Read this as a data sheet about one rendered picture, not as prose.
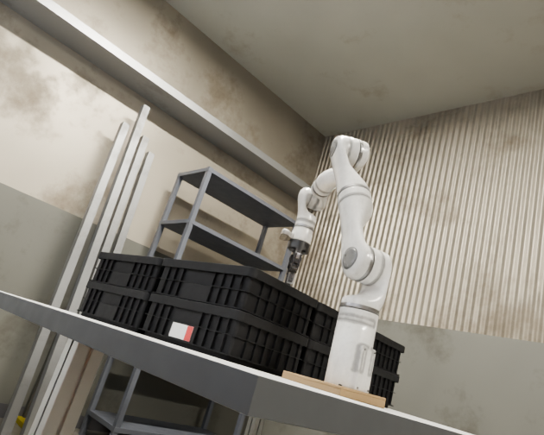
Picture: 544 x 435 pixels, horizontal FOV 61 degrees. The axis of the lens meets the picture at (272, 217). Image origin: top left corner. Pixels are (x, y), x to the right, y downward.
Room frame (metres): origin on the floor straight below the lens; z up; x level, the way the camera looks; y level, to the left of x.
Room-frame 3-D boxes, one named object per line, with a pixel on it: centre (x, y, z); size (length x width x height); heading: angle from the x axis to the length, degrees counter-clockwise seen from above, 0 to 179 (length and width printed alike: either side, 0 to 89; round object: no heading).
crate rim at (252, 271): (1.36, 0.04, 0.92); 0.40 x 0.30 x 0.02; 45
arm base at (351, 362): (1.07, -0.26, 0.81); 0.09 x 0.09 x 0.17; 44
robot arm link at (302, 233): (1.55, -0.10, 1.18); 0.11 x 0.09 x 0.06; 91
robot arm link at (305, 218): (1.55, -0.11, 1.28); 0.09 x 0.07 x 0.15; 100
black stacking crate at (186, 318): (1.36, 0.04, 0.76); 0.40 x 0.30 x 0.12; 45
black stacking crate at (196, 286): (1.36, 0.04, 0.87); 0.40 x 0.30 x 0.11; 45
